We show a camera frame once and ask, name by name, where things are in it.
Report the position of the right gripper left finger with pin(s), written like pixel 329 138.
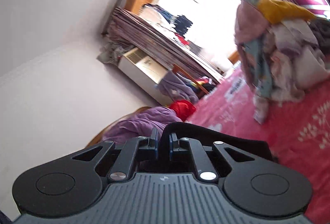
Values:
pixel 134 151

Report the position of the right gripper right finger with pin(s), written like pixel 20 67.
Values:
pixel 193 150

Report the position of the purple duvet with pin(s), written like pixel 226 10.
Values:
pixel 141 124

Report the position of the red pillow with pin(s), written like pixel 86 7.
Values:
pixel 183 109

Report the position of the grey blanket on chair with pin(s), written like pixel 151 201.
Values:
pixel 177 87

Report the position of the white floor air conditioner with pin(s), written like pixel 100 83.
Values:
pixel 145 72

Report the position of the pink floral bed blanket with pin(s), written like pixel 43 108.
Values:
pixel 296 132

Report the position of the wooden chair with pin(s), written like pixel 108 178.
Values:
pixel 200 86

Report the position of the checkered bag on conditioner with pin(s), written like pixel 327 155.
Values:
pixel 112 52

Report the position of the teal cartoon print garment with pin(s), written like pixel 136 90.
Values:
pixel 258 67

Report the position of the left curtain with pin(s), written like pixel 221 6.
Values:
pixel 159 43

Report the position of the white floral pyjama garment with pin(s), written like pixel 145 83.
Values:
pixel 285 43

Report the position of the cream pillow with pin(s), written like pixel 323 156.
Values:
pixel 310 68

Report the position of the hanging dark laundry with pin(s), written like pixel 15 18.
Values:
pixel 179 25

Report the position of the pink garment on pile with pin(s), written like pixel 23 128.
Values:
pixel 250 24

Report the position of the yellow garment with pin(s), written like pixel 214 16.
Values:
pixel 275 11

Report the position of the dark grey garment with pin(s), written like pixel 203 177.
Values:
pixel 321 29

